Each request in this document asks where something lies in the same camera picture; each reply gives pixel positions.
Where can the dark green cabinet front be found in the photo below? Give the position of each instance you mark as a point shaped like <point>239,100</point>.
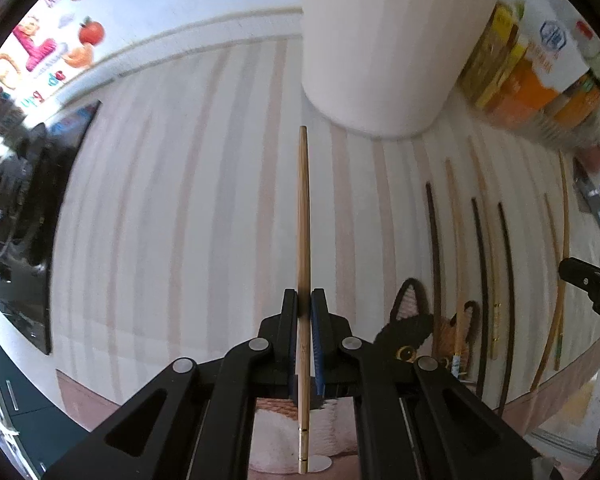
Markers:
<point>25,410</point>

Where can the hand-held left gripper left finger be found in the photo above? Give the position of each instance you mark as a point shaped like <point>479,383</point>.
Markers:
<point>293,345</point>

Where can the orange packet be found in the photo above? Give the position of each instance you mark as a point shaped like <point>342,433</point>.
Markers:
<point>527,87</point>

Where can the colourful wall sticker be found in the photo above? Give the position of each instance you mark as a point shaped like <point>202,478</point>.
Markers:
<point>40,45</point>

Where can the black gas stove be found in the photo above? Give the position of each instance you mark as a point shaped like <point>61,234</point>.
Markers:
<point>35,200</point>

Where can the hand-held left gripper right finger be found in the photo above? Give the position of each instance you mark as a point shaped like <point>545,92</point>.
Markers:
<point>319,345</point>

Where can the yellow packet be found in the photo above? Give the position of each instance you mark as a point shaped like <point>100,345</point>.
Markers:
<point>492,55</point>

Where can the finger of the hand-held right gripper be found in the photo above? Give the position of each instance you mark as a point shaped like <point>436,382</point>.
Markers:
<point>592,277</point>

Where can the grey metal tool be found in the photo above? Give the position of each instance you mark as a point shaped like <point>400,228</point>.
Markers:
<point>591,200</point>

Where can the white cylindrical utensil holder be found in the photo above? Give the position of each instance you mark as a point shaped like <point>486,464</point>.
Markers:
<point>390,45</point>

